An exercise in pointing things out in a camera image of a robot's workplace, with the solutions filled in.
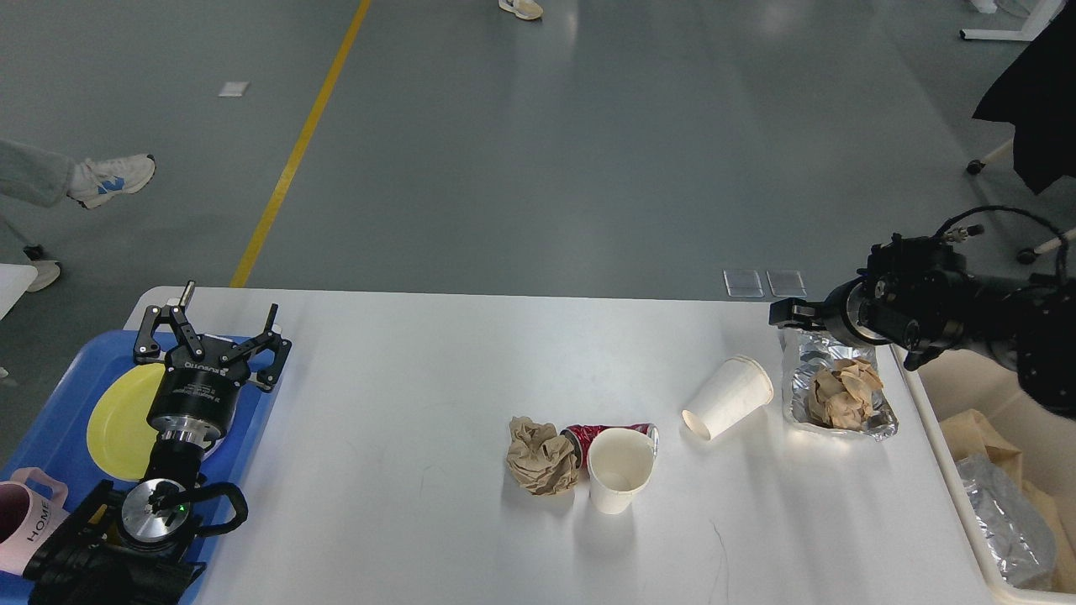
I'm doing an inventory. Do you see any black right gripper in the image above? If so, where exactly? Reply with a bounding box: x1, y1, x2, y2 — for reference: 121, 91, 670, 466
768, 279, 875, 347

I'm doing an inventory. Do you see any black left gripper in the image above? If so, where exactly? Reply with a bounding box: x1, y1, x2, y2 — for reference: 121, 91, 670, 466
132, 280, 293, 441

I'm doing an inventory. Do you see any small foil bag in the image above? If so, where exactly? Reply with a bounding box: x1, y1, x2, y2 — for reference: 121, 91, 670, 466
781, 330, 900, 441

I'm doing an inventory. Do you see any white paper cup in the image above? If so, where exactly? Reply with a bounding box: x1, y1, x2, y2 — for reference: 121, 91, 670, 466
587, 428, 657, 513
681, 354, 775, 440

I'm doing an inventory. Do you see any yellow plastic plate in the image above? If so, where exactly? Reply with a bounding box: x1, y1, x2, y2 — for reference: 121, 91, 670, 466
86, 364, 164, 483

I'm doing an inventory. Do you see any pink ribbed mug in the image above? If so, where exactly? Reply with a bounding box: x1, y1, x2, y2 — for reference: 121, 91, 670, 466
1, 467, 69, 576

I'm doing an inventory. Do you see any large foil sheet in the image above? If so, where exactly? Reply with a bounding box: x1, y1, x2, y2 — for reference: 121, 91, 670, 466
955, 453, 1058, 591

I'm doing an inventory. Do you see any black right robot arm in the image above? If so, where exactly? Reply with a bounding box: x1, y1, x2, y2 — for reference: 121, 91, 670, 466
768, 209, 1075, 418

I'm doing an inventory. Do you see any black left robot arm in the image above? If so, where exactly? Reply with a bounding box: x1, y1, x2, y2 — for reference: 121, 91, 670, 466
10, 284, 293, 604

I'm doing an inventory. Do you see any brown paper wad in foil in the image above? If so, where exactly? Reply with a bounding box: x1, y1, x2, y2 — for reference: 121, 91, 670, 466
807, 357, 883, 432

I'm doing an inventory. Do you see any beige plastic bin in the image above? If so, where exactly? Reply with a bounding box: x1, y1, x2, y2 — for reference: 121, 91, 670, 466
884, 351, 1073, 604

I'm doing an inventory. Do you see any white blue sneaker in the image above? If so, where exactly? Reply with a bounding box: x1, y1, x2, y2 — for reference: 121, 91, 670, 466
66, 154, 157, 209

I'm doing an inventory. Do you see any white table corner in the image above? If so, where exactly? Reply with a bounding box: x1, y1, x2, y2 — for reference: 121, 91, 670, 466
0, 263, 38, 318

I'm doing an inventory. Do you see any upright white paper cup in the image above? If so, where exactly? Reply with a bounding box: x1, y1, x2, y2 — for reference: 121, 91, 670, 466
587, 428, 657, 513

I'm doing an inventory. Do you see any crushed red soda can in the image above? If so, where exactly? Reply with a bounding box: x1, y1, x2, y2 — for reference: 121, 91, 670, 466
560, 423, 660, 470

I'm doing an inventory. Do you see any crumpled brown paper ball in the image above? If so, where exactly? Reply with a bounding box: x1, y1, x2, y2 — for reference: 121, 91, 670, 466
506, 416, 580, 497

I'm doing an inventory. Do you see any black office chair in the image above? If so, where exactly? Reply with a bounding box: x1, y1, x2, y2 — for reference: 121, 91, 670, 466
967, 17, 1076, 266

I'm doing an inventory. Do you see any person in grey trousers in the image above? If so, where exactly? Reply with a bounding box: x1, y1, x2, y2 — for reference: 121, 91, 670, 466
498, 0, 543, 22

